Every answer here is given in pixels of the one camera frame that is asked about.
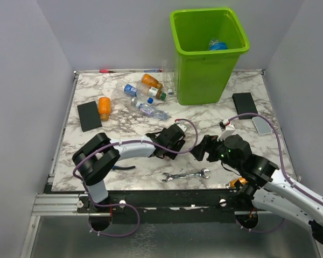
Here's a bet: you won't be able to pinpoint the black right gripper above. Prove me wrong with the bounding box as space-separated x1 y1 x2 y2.
189 134 242 171

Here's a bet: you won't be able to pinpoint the small orange bottle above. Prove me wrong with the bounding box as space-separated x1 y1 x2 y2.
98 97 111 121

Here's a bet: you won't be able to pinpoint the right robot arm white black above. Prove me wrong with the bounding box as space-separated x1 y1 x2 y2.
191 134 323 245

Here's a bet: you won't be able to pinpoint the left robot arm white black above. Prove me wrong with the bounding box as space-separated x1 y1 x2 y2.
72 123 187 212

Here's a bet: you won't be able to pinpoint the green plastic bin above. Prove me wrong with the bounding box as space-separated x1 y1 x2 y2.
170 7 250 105

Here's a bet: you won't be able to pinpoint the tall clear bottle by bin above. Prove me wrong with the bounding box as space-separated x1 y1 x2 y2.
161 60 175 95

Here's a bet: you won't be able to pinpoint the silver open-end wrench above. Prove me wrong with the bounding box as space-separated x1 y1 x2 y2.
161 168 210 182

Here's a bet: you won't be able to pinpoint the small red blue label bottle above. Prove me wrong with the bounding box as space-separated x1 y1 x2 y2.
131 97 169 120

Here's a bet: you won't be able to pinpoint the black flat box right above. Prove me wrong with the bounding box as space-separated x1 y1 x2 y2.
232 92 258 119

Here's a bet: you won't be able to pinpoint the black flat box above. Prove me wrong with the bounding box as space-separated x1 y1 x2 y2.
77 101 102 132
232 92 258 119

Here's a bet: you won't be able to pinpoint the brown tea bottle green cap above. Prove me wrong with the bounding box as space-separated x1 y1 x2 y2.
148 87 166 101

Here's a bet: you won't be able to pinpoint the orange juice bottle back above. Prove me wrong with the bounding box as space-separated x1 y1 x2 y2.
141 74 163 90

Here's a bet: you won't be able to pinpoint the clear bottle blue label back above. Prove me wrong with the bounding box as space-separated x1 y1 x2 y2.
123 84 150 102

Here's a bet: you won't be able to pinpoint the blue marker pen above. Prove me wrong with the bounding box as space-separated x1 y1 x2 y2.
144 69 162 73

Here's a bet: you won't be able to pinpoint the black flat box left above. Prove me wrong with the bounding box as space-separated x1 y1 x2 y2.
77 101 102 132

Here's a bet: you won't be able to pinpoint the clear bottle light-blue label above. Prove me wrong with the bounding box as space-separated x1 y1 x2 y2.
209 38 228 51

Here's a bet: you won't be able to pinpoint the red marker pen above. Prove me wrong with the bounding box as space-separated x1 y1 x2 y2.
99 69 115 74

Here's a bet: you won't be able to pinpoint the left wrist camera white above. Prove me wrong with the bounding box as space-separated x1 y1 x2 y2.
175 120 187 133

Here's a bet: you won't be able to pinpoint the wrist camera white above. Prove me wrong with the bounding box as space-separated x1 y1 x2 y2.
218 119 235 141
175 120 187 133

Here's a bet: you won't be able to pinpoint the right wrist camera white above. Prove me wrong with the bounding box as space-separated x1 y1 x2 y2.
218 119 235 141

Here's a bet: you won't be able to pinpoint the orange handle screwdriver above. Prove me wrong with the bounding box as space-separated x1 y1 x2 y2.
225 177 247 189

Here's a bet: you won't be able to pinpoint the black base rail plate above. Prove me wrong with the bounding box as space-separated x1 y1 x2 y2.
43 187 302 224

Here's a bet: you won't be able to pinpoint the blue handle pliers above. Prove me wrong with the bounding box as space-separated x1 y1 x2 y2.
112 166 136 171

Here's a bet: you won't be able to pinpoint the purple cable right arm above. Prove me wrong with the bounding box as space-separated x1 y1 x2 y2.
228 112 323 210

